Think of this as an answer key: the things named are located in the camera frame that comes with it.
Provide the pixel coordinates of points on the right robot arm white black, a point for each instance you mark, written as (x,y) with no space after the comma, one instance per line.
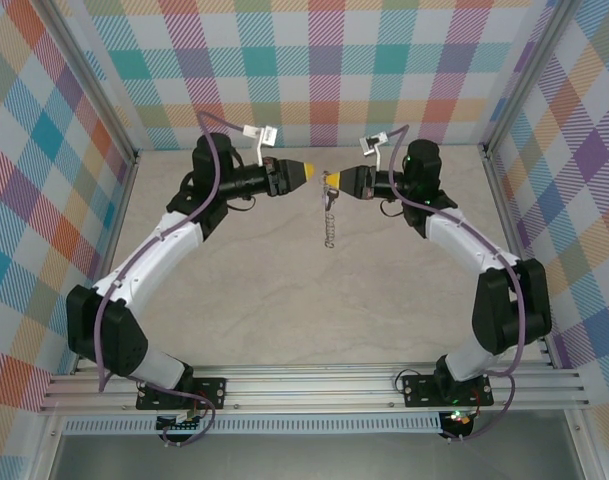
(464,240)

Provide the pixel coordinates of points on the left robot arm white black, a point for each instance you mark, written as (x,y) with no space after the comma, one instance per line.
(144,260)

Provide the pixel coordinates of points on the black circuit board green connector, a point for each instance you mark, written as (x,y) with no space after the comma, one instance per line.
(181,426)

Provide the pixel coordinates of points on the black circuit board with led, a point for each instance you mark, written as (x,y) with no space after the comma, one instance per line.
(459,422)

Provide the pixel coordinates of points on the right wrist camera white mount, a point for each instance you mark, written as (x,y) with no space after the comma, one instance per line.
(368,146)

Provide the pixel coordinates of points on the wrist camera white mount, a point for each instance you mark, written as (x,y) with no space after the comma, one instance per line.
(368,146)
(269,136)

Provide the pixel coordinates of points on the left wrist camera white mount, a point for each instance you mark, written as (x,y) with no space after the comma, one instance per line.
(269,136)

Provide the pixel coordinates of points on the aluminium side rail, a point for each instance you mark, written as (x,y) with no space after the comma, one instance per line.
(115,235)
(513,225)

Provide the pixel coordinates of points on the aluminium frame post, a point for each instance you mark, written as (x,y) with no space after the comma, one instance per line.
(524,80)
(94,85)

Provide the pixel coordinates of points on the long aluminium base rail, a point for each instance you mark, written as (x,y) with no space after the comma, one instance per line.
(309,385)

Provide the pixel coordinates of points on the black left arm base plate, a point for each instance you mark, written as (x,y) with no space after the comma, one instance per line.
(209,390)

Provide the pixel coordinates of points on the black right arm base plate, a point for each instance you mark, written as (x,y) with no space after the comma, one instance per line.
(419,392)

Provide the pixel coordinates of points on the aluminium frame leg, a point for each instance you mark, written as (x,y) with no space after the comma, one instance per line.
(48,450)
(582,450)

